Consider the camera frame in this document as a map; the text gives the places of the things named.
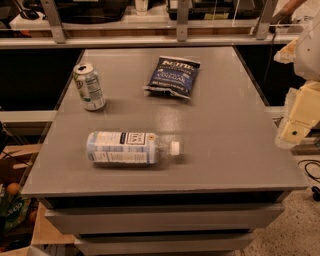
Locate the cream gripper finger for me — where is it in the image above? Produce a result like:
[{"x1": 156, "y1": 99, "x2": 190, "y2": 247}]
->
[{"x1": 275, "y1": 81, "x2": 320, "y2": 149}]

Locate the blue chip bag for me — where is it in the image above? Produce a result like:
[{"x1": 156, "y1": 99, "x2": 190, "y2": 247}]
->
[{"x1": 144, "y1": 56, "x2": 201, "y2": 99}]

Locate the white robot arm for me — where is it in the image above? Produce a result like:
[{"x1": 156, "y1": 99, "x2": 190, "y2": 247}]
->
[{"x1": 274, "y1": 12, "x2": 320, "y2": 149}]

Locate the blue label plastic bottle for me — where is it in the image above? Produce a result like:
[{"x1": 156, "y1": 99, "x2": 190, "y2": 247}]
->
[{"x1": 86, "y1": 131, "x2": 181, "y2": 164}]

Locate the green snack bag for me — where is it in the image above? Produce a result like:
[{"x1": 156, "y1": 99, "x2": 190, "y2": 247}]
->
[{"x1": 0, "y1": 187, "x2": 31, "y2": 233}]

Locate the grey upper drawer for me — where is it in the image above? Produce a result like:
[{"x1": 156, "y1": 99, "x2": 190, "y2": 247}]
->
[{"x1": 45, "y1": 203, "x2": 284, "y2": 235}]

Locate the grey drawer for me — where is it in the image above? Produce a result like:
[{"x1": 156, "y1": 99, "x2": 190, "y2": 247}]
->
[
  {"x1": 45, "y1": 203, "x2": 284, "y2": 235},
  {"x1": 75, "y1": 233, "x2": 253, "y2": 256}
]

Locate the grey lower drawer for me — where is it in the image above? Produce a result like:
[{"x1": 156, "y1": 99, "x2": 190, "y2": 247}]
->
[{"x1": 75, "y1": 233, "x2": 253, "y2": 256}]

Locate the green white soda can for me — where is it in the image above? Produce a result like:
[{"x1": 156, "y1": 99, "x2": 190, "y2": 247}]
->
[{"x1": 73, "y1": 63, "x2": 106, "y2": 111}]

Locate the black bin left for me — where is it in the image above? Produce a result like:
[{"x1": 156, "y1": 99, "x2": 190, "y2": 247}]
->
[{"x1": 54, "y1": 0, "x2": 130, "y2": 24}]

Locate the cardboard box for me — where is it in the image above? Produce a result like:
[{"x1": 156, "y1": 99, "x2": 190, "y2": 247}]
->
[{"x1": 0, "y1": 144, "x2": 77, "y2": 256}]

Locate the orange fruit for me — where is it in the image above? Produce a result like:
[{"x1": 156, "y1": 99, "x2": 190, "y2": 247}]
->
[{"x1": 7, "y1": 183, "x2": 20, "y2": 195}]

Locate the black floor cable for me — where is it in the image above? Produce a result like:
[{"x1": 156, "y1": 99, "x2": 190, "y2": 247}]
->
[{"x1": 297, "y1": 159, "x2": 320, "y2": 202}]

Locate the metal shelf rail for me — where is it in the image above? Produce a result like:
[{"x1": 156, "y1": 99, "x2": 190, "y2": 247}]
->
[{"x1": 0, "y1": 0, "x2": 296, "y2": 49}]

